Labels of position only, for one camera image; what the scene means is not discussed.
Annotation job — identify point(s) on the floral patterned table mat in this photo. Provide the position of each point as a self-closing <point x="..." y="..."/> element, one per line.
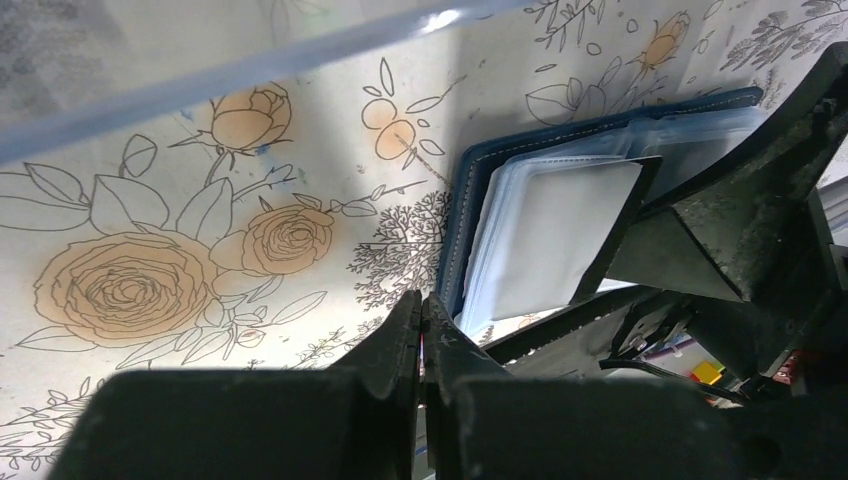
<point x="272" y="226"/>

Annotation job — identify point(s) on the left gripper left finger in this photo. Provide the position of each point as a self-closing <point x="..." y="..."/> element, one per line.
<point x="355" y="419"/>

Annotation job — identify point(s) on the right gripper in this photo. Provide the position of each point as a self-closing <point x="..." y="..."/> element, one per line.
<point x="750" y="243"/>

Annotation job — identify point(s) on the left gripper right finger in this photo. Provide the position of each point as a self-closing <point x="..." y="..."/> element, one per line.
<point x="484" y="423"/>

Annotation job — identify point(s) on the navy blue card holder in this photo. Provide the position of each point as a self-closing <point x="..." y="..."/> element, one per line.
<point x="537" y="217"/>

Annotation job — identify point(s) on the clear plastic card box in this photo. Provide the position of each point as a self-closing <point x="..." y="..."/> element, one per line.
<point x="71" y="70"/>

